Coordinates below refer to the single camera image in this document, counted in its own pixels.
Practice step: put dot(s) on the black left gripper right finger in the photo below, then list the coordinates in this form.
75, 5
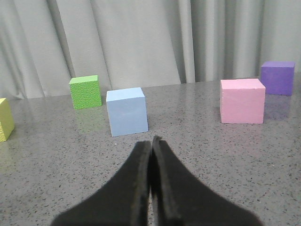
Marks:
182, 200

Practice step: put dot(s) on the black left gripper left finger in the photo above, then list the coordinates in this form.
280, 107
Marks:
122, 201

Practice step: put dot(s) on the blue foam block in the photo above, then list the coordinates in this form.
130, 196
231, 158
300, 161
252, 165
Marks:
127, 111

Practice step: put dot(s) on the green foam block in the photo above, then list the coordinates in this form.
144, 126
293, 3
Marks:
85, 92

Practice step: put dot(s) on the pink foam block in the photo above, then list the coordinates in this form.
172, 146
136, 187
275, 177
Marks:
242, 101

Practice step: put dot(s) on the yellow foam block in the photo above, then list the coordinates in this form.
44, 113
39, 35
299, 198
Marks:
7, 124

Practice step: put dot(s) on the purple foam block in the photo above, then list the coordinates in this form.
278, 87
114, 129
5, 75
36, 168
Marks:
277, 77

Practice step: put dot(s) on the grey curtain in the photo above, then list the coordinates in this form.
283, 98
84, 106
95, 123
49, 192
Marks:
140, 43

